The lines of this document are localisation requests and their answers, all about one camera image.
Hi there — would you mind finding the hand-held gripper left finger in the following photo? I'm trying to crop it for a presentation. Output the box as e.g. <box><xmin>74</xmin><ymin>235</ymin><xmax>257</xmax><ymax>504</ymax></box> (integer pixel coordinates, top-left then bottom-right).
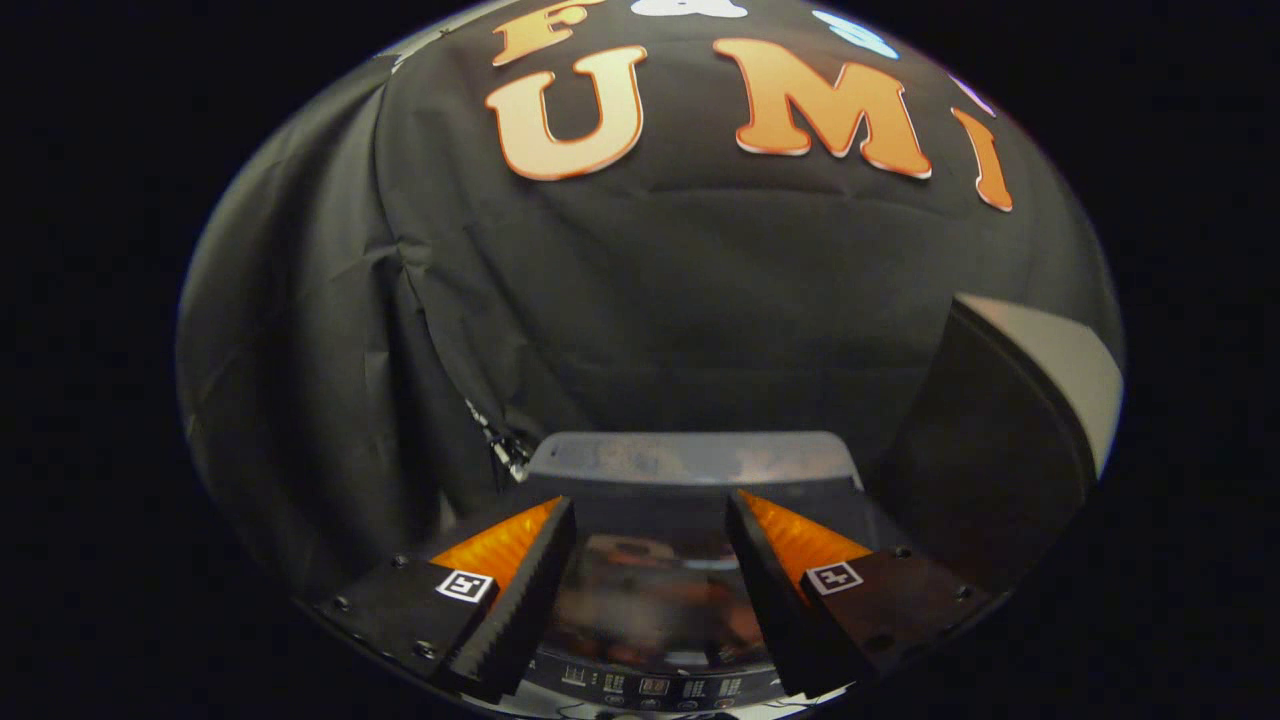
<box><xmin>320</xmin><ymin>495</ymin><xmax>579</xmax><ymax>704</ymax></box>

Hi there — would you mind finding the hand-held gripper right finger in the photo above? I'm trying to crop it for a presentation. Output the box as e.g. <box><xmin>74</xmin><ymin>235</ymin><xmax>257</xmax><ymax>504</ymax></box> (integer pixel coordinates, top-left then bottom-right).
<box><xmin>725</xmin><ymin>488</ymin><xmax>996</xmax><ymax>698</ymax></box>

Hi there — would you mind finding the grey washing machine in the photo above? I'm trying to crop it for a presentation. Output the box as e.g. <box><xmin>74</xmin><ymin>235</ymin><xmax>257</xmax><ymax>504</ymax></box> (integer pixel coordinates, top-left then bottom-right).
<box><xmin>520</xmin><ymin>430</ymin><xmax>871</xmax><ymax>720</ymax></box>

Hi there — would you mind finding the black backdrop cloth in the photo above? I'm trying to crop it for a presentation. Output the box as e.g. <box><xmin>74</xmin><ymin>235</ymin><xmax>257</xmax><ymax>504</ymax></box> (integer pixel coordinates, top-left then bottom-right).
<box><xmin>178</xmin><ymin>0</ymin><xmax>1126</xmax><ymax>601</ymax></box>

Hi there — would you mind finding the white cable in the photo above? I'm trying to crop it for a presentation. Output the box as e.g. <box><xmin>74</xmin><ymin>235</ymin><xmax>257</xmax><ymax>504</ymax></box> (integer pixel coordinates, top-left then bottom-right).
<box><xmin>465</xmin><ymin>398</ymin><xmax>531</xmax><ymax>483</ymax></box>

